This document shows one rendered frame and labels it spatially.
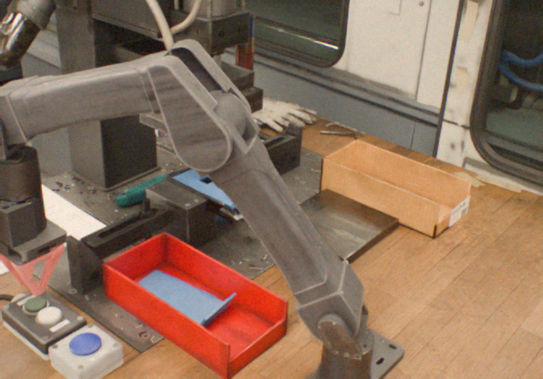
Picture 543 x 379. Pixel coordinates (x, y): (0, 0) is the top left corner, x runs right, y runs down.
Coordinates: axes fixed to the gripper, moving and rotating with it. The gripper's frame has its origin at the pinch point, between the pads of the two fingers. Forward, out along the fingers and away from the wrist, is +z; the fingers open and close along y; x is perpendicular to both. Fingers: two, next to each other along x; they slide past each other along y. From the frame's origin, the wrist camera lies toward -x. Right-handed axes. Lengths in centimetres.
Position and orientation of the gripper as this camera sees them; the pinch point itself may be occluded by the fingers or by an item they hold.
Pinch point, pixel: (31, 284)
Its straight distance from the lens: 97.2
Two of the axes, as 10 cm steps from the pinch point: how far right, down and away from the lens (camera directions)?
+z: -0.5, 8.8, 4.8
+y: 7.6, 3.4, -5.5
